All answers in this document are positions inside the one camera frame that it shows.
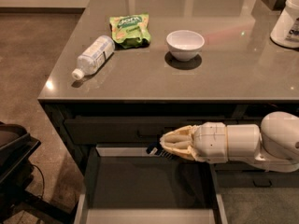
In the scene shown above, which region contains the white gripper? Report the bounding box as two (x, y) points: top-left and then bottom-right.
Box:
(160, 122), (228, 163)

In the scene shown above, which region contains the dark blue rxbar wrapper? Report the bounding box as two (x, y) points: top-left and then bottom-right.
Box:
(146, 142), (175, 159)

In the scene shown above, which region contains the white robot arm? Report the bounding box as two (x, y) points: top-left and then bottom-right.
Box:
(160, 112), (299, 173)

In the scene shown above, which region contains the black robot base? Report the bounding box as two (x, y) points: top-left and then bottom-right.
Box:
(0, 122), (76, 224)

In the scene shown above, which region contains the right bottom drawer front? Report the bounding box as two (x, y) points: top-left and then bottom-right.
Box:
(217, 172), (299, 188)

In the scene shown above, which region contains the open middle drawer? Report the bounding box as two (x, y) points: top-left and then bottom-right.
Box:
(74, 147), (228, 224)

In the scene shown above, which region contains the top left drawer front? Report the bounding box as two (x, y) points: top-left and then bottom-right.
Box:
(63, 115), (238, 146)

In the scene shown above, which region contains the white ceramic bowl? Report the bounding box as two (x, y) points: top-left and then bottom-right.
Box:
(166, 30), (205, 62)

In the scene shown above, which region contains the green snack bag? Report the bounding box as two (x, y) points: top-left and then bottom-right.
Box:
(109, 13), (151, 49)

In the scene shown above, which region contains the clear plastic water bottle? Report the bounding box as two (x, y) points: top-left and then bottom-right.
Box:
(72, 35), (115, 80)

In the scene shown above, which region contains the white canister with label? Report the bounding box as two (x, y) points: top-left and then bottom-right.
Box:
(270, 0), (299, 49)

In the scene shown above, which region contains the black cable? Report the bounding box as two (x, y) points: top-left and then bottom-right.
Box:
(30, 162), (46, 200)

